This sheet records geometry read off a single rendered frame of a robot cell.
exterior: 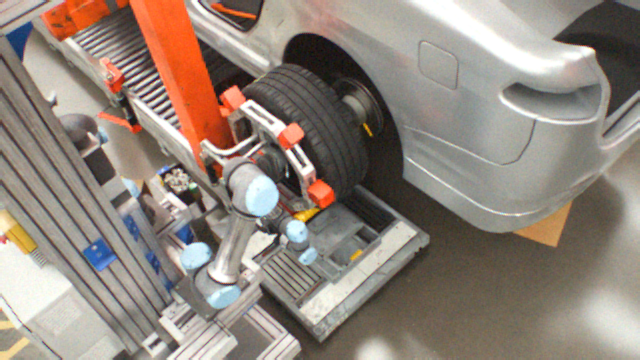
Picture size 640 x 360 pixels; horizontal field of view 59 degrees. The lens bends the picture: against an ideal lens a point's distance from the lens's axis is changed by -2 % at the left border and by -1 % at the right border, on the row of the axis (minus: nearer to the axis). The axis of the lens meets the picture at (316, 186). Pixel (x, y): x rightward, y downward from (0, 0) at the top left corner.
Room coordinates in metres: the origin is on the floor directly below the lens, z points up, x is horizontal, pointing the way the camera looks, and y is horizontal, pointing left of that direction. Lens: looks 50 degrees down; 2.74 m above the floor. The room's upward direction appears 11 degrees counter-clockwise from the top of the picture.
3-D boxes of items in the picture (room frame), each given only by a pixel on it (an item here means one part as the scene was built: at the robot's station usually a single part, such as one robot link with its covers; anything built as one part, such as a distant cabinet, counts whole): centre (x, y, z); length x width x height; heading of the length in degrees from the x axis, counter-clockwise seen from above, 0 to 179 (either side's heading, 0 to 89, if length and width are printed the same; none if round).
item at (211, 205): (2.08, 0.71, 0.44); 0.43 x 0.17 x 0.03; 34
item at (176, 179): (2.06, 0.70, 0.51); 0.20 x 0.14 x 0.13; 26
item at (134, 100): (3.20, 1.16, 0.28); 2.47 x 0.09 x 0.22; 34
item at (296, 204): (1.81, 0.17, 0.85); 0.54 x 0.07 x 0.54; 34
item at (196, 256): (1.22, 0.48, 0.98); 0.13 x 0.12 x 0.14; 29
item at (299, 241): (1.30, 0.11, 0.95); 0.11 x 0.08 x 0.11; 29
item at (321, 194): (1.55, -0.01, 0.85); 0.09 x 0.08 x 0.07; 34
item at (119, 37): (3.42, 0.84, 0.14); 2.47 x 0.85 x 0.27; 34
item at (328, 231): (1.90, 0.03, 0.32); 0.40 x 0.30 x 0.28; 34
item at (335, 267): (1.86, 0.00, 0.13); 0.50 x 0.36 x 0.10; 34
